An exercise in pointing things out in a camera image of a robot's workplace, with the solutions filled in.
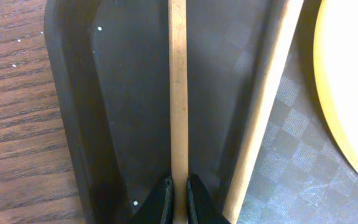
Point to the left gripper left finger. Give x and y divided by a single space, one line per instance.
158 206

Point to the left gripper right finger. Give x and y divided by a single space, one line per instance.
201 208

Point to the wooden chopstick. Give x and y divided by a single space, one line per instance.
270 61
178 106

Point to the yellow round plate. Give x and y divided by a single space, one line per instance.
335 58

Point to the dark brown serving tray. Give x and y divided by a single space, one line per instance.
110 65

